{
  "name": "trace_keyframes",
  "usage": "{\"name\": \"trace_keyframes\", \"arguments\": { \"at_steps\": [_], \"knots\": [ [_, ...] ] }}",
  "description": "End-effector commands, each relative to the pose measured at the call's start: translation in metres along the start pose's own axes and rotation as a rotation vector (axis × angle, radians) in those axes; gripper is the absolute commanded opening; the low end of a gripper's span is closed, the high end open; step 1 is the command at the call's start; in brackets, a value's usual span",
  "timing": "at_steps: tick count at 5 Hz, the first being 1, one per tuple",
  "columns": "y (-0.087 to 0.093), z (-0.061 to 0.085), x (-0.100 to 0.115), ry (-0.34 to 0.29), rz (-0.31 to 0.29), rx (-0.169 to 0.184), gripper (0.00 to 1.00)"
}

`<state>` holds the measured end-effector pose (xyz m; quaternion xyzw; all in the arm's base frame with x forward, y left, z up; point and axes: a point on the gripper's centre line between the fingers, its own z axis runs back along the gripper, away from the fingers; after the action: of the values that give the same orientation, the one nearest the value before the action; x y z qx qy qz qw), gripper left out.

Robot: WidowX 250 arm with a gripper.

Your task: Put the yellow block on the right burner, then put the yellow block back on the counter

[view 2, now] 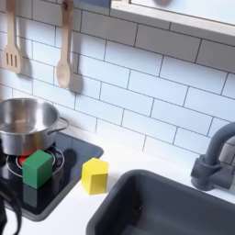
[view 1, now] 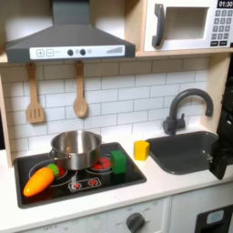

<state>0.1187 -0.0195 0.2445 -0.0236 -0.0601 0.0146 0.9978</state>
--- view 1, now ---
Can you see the yellow block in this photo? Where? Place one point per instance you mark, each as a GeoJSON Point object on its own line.
{"type": "Point", "coordinates": [141, 150]}

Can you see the dark grey sink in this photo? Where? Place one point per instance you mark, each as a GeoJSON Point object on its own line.
{"type": "Point", "coordinates": [182, 154]}

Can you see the dark grey tap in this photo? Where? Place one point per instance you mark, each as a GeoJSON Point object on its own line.
{"type": "Point", "coordinates": [174, 118]}

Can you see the black appliance panel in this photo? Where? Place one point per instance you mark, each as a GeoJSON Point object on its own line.
{"type": "Point", "coordinates": [201, 226]}

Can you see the black stove top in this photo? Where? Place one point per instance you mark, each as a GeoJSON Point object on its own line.
{"type": "Point", "coordinates": [127, 179]}

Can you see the green block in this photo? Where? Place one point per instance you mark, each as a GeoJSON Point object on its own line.
{"type": "Point", "coordinates": [118, 162]}

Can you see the grey oven knob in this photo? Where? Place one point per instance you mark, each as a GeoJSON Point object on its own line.
{"type": "Point", "coordinates": [135, 223]}

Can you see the white toy microwave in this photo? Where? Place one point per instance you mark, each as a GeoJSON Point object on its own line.
{"type": "Point", "coordinates": [185, 42]}

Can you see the steel pot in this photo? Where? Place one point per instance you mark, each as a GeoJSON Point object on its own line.
{"type": "Point", "coordinates": [75, 154]}

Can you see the wooden spoon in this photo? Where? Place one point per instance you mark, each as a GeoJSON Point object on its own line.
{"type": "Point", "coordinates": [80, 106]}

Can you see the orange toy carrot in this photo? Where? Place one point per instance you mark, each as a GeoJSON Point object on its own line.
{"type": "Point", "coordinates": [39, 182]}

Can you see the wooden slotted spatula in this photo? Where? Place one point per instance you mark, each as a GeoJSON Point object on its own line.
{"type": "Point", "coordinates": [35, 112]}

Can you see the grey range hood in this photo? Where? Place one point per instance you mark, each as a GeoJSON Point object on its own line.
{"type": "Point", "coordinates": [69, 38]}

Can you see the light wooden kitchen frame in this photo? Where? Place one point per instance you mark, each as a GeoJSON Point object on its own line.
{"type": "Point", "coordinates": [217, 85]}

